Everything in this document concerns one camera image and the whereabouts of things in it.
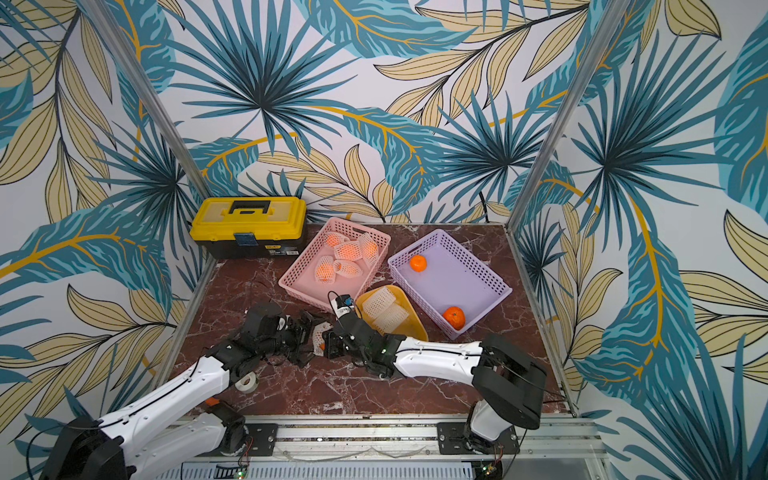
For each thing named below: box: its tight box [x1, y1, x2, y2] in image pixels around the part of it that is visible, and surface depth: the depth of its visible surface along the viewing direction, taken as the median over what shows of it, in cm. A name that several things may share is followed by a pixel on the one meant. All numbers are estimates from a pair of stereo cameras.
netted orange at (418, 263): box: [410, 254, 428, 273], surface depth 108 cm
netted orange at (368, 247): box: [358, 232, 379, 265], surface depth 106 cm
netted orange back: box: [325, 233, 340, 247], surface depth 109 cm
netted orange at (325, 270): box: [315, 256, 335, 284], surface depth 102 cm
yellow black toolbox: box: [189, 196, 307, 259], surface depth 100 cm
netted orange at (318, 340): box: [313, 321, 333, 356], surface depth 79 cm
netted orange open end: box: [333, 259, 363, 278], surface depth 102 cm
